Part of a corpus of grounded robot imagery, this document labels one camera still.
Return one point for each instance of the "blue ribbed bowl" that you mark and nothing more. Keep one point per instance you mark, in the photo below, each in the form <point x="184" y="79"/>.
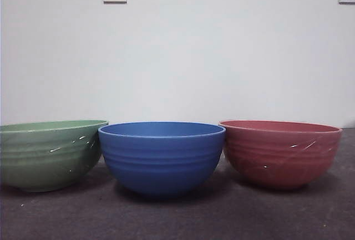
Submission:
<point x="161" y="162"/>

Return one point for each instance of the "green ribbed bowl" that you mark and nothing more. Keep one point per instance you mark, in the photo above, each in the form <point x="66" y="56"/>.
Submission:
<point x="47" y="157"/>

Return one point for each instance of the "red ribbed bowl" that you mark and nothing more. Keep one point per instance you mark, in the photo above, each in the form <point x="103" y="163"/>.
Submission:
<point x="280" y="159"/>

